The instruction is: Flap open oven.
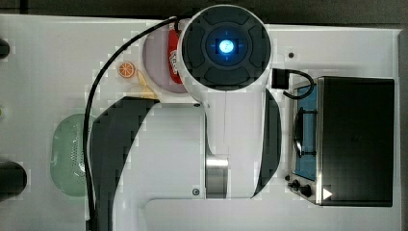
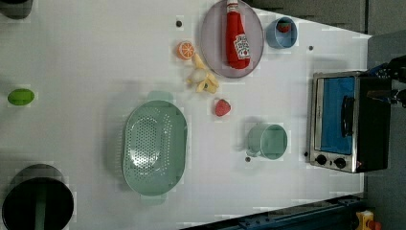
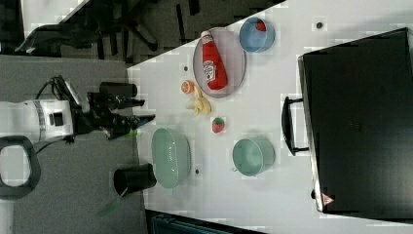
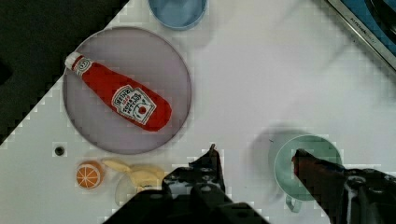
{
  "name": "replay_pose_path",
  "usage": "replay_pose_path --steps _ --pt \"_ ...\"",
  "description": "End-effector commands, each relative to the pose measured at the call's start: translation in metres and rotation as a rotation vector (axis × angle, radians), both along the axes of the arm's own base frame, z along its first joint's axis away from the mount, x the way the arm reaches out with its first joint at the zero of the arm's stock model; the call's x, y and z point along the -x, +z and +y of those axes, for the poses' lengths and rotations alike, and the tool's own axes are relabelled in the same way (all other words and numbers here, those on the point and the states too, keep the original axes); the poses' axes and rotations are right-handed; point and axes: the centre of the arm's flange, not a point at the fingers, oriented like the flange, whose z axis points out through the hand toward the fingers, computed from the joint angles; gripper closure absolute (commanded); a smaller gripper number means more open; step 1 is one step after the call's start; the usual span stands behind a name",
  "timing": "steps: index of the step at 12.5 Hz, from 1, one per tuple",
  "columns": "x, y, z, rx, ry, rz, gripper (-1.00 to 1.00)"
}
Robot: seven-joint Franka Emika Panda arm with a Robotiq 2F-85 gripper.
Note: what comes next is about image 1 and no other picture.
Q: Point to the orange slice toy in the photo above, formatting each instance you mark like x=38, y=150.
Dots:
x=126, y=70

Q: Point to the green oval strainer basket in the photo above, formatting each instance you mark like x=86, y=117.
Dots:
x=67, y=166

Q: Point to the peeled banana toy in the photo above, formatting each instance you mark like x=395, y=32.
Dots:
x=141, y=88

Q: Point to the black object upper left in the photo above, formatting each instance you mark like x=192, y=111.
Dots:
x=4, y=49

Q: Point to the purple round plate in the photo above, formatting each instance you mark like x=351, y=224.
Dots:
x=154, y=58

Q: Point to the black oven knob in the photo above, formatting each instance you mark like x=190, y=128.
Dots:
x=296, y=186

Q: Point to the black cylinder lower left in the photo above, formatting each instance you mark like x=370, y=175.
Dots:
x=13, y=180

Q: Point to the red ketchup bottle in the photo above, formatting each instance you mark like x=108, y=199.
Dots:
x=172, y=44

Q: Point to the black toaster oven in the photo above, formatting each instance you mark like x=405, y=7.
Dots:
x=355, y=141

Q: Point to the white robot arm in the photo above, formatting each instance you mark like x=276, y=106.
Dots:
x=223, y=144

